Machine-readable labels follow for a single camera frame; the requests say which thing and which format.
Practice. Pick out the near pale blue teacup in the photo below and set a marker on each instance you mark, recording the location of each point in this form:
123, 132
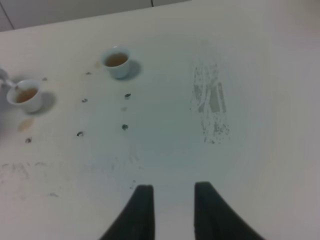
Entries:
26, 95

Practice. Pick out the far pale blue teacup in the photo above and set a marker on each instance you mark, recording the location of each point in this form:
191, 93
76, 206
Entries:
116, 61

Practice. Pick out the pale blue teacup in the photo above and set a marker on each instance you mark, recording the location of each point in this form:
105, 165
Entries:
116, 61
26, 95

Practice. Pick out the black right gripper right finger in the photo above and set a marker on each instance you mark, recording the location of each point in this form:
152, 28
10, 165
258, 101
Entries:
214, 219

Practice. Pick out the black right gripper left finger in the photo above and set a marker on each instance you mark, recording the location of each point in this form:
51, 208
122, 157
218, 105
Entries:
137, 219

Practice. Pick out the pale blue porcelain teapot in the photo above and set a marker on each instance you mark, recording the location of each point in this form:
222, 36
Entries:
3, 80

